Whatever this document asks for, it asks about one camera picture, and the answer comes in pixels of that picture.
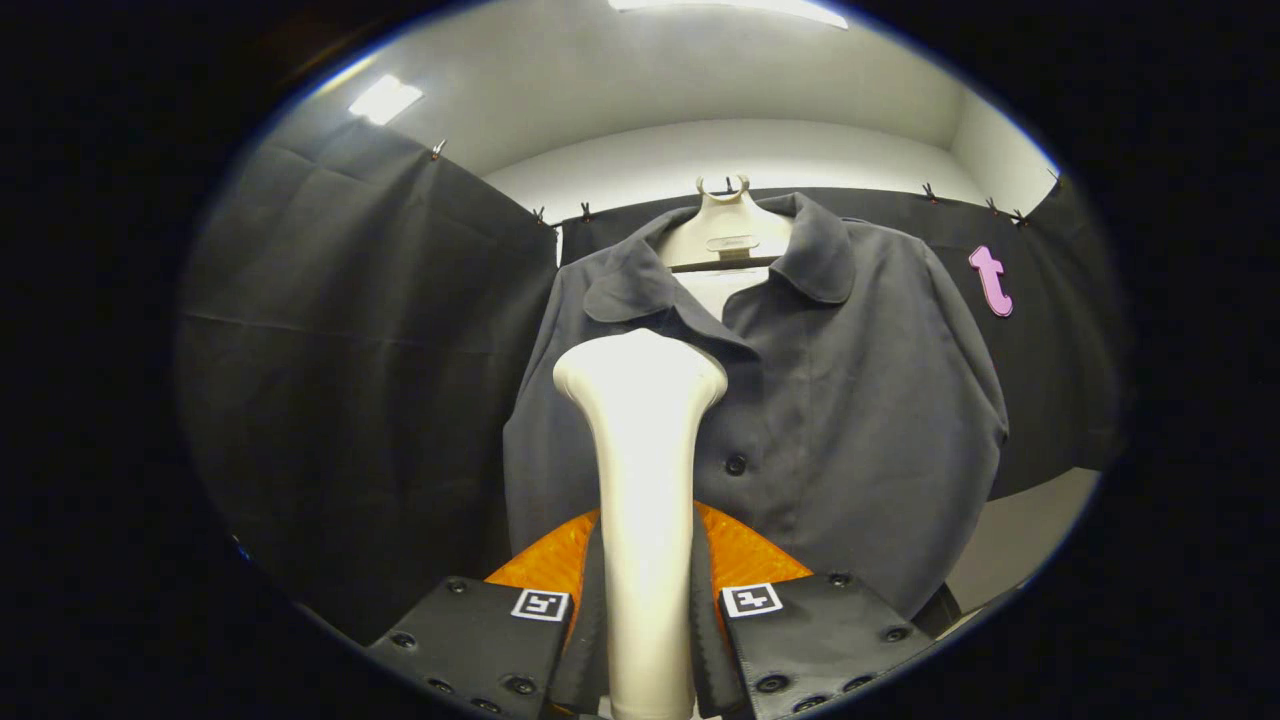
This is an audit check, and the cream garment steamer head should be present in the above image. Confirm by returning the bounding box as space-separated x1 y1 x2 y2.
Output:
553 328 729 720

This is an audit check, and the dark grey button shirt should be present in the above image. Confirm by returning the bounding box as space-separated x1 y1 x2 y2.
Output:
502 192 1011 621

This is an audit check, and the cream clothes hanger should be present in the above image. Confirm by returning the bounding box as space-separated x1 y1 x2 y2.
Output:
658 175 794 321

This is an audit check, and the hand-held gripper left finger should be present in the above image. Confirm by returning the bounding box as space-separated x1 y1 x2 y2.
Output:
365 510 608 720

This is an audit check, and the large ceiling light panel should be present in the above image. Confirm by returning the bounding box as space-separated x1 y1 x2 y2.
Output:
608 0 849 29

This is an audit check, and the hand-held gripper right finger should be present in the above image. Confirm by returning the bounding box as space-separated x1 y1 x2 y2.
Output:
693 500 936 720

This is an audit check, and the row of black clips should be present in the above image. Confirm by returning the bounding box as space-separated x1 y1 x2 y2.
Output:
430 140 1063 227

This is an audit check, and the small ceiling light panel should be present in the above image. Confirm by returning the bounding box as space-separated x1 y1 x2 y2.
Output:
347 73 425 127

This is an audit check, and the grey cabinet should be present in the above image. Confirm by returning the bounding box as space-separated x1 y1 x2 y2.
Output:
945 467 1101 616

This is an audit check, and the black backdrop cloth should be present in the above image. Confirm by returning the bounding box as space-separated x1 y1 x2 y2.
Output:
175 120 1131 641

